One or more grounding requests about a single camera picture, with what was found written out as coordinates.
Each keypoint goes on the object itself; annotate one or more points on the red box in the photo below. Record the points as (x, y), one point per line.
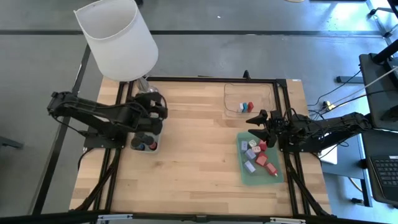
(250, 106)

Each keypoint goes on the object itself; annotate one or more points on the red sand hourglass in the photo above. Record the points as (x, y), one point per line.
(152, 145)

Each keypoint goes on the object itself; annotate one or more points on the clear plastic tray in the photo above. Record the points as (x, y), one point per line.
(248, 93)

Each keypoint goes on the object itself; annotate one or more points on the small blue wall charger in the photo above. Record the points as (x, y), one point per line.
(244, 145)

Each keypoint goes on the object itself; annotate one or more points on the teal box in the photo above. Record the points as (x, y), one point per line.
(245, 107)

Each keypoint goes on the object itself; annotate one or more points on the green translucent tray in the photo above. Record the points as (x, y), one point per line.
(264, 179)

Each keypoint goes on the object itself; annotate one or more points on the power strip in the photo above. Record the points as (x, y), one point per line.
(328, 105)

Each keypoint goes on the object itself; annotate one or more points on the blue sand hourglass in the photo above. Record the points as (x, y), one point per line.
(136, 142)

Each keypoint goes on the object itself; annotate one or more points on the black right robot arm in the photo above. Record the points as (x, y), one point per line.
(326, 127)

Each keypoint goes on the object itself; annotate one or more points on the black laptop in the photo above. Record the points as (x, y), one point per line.
(387, 174)

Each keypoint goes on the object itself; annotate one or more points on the black computer mouse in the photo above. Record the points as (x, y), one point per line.
(390, 114)

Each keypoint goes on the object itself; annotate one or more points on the white lamp shade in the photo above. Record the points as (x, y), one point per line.
(118, 40)

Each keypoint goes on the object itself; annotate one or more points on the grey plastic bin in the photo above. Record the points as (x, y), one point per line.
(157, 147)

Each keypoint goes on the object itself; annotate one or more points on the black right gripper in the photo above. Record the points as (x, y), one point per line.
(278, 126)

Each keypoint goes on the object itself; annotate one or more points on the white box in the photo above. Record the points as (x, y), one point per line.
(241, 107)

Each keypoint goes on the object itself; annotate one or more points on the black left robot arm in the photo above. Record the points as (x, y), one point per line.
(93, 113)

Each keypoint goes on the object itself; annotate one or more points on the chrome lamp base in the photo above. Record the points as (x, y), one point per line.
(145, 86)

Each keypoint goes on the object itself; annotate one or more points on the black aluminium table frame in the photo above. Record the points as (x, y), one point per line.
(202, 80)

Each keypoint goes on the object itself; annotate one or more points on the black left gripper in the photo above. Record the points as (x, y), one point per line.
(150, 104)

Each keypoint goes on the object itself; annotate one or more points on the black side desk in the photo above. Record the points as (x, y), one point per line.
(377, 90)

